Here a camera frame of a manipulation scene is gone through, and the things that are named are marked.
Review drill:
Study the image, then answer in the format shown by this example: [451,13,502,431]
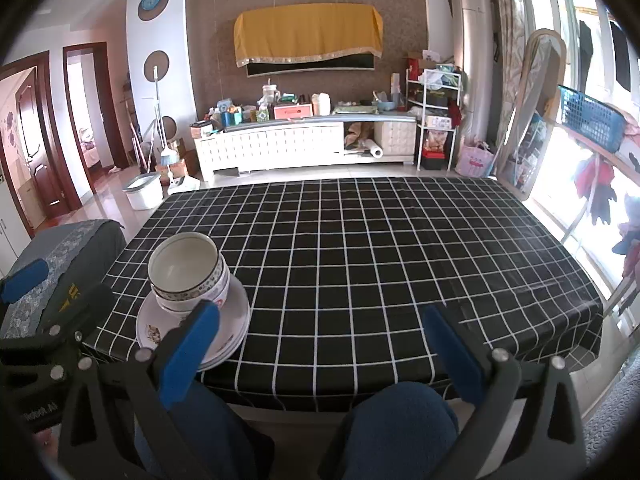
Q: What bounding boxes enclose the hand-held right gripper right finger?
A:
[422,304,588,480]

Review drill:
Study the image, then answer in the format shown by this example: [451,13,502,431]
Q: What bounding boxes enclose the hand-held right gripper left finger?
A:
[57,301,221,480]

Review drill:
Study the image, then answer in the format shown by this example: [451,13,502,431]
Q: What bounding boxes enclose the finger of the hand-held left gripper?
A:
[0,259,49,305]
[0,285,116,357]

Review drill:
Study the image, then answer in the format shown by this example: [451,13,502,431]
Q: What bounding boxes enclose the pink floral plate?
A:
[142,320,247,374]

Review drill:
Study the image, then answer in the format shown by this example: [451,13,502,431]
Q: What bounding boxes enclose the cartoon print plate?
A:
[135,282,251,358]

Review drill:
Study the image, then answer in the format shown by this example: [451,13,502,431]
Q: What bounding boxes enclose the plain white plate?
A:
[197,310,249,361]

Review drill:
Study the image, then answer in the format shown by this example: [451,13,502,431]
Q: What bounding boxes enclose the white bowl with floral print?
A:
[159,280,232,319]

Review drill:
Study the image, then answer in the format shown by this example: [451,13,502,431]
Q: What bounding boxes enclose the plain white bowl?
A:
[151,265,231,311]

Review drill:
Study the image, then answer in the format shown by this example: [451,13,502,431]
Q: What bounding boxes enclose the speckled pattern bowl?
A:
[147,232,226,300]

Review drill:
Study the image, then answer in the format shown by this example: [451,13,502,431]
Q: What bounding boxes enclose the person's right leg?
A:
[320,381,459,480]

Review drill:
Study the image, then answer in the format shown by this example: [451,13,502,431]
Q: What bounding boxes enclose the person's leg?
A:
[134,385,276,480]
[320,381,459,480]

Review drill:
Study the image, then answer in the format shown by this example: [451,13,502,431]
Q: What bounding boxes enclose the person's left leg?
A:
[134,385,276,480]

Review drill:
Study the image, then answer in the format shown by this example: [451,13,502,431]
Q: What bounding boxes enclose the dark wooden door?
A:
[0,50,82,232]

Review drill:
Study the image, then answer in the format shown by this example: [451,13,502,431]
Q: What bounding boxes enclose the white bucket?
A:
[122,172,164,210]

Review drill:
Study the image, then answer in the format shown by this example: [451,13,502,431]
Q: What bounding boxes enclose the black checked tablecloth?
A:
[82,176,604,414]

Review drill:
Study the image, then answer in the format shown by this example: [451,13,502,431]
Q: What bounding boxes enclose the white dustpan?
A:
[167,175,201,195]

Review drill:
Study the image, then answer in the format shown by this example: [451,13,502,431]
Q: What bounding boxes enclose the grey textured cushion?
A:
[581,374,640,472]

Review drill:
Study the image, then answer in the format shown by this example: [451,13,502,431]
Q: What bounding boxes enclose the pink bag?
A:
[457,141,496,179]

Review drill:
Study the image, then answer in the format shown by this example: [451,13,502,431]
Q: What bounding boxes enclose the white mop with pole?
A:
[149,65,179,167]

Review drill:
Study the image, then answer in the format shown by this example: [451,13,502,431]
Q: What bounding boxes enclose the red hanging gloves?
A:
[572,156,617,227]

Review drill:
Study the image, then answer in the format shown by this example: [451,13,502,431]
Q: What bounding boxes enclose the white television cabinet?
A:
[194,113,417,181]

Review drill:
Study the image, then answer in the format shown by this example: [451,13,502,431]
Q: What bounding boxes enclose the white shelf rack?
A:
[404,66,461,172]

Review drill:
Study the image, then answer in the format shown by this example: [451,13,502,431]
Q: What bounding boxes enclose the clothes drying rack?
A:
[552,122,640,322]

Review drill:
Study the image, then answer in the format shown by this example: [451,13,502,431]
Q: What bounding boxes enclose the pink box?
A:
[273,103,312,121]

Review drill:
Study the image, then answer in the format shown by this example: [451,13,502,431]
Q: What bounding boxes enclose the blue plastic basket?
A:
[557,85,626,154]

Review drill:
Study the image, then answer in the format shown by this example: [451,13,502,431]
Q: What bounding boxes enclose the silver tower air conditioner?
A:
[450,0,494,149]

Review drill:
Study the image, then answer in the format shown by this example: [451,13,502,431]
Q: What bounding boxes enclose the wooden framed mirror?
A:
[494,30,568,202]

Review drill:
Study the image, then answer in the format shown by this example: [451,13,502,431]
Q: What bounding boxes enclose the black television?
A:
[244,52,377,79]

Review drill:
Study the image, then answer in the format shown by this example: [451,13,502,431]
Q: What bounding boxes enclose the patterned curtain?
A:
[487,0,527,128]

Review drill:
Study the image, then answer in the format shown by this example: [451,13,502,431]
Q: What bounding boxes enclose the yellow cloth covered TV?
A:
[233,2,385,68]

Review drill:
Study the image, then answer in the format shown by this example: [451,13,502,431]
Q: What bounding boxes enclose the dark wooden door frame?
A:
[62,42,129,197]

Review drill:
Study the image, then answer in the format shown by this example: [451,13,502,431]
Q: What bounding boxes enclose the round blue wall clock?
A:
[138,0,170,22]

